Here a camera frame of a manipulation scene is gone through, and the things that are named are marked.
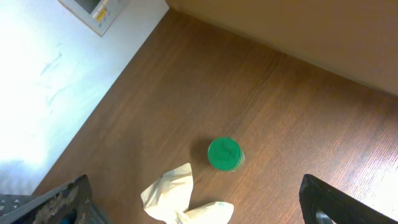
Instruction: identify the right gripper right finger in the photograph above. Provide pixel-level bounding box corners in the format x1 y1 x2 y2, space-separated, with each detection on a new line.
299 174 397 224

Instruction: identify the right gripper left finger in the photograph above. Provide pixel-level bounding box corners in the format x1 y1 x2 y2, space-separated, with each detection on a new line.
1 174 93 224

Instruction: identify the grey plastic basket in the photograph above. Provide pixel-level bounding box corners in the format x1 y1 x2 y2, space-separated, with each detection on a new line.
1 194 112 224

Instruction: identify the right beige paper pouch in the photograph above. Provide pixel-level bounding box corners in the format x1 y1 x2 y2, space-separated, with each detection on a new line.
141 163 234 224

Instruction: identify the green lid jar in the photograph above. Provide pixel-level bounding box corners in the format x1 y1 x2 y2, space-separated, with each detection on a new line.
207 137 245 172

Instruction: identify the grey wall panel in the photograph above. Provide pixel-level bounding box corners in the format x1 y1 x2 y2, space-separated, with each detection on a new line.
59 0 129 37

